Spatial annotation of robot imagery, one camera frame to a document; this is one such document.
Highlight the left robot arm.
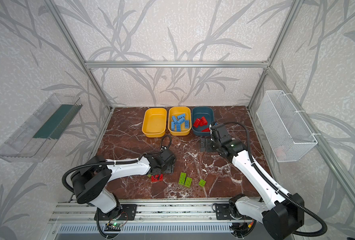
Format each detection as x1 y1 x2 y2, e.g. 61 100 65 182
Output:
61 135 176 219

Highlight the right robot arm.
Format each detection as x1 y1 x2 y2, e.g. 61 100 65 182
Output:
209 122 328 240

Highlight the teal plastic bin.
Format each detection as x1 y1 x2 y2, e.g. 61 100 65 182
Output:
191 107 214 137

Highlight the middle yellow plastic bin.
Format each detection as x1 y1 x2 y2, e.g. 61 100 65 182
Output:
168 107 192 136

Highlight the yellow plastic bin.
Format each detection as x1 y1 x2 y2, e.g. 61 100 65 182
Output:
142 108 167 138
168 107 192 136

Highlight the small green lego brick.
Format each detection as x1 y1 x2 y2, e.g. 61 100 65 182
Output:
198 179 206 188

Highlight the left yellow plastic bin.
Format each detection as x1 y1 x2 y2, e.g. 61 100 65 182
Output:
142 108 167 138

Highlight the left circuit board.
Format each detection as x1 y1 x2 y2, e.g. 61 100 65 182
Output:
104 222 126 233

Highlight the aluminium front rail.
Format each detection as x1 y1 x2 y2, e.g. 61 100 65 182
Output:
48 198 251 224

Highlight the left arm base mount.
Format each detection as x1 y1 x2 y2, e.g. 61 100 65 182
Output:
94 204 137 221

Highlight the white wire mesh basket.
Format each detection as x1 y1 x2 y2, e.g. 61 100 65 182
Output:
256 90 317 163

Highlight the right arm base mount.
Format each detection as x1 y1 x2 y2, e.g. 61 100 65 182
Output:
212 203 241 221

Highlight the clear plastic wall tray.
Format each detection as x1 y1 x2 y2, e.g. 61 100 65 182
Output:
0 94 82 163

